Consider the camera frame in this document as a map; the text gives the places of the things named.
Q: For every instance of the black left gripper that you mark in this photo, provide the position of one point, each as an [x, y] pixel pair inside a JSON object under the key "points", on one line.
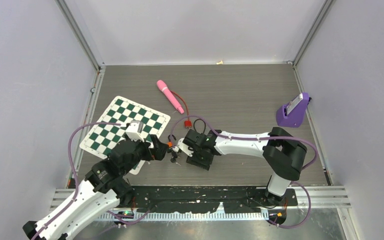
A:
{"points": [[160, 148]]}

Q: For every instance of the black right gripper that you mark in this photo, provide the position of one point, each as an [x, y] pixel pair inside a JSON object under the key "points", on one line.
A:
{"points": [[194, 161]]}

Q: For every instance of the black headed keys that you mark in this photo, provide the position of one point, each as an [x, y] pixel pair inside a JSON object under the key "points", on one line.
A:
{"points": [[175, 154]]}

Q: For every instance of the red cable padlock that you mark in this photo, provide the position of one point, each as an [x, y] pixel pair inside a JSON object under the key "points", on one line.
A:
{"points": [[187, 122]]}

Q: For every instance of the orange black padlock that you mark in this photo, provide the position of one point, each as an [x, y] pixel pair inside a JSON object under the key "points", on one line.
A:
{"points": [[171, 139]]}

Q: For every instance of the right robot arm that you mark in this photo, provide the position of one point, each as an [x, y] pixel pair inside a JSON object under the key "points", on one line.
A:
{"points": [[282, 152]]}

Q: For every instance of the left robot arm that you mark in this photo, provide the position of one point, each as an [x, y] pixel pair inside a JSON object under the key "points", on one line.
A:
{"points": [[102, 189]]}

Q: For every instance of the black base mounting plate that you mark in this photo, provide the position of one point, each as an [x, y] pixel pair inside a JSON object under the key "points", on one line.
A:
{"points": [[200, 199]]}

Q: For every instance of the green white chessboard mat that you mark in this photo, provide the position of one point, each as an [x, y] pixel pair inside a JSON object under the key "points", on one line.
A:
{"points": [[101, 139]]}

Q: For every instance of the pink toy microphone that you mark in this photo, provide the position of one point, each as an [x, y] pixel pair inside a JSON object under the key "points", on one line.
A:
{"points": [[162, 86]]}

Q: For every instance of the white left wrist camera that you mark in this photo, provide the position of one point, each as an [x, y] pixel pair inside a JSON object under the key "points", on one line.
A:
{"points": [[133, 131]]}

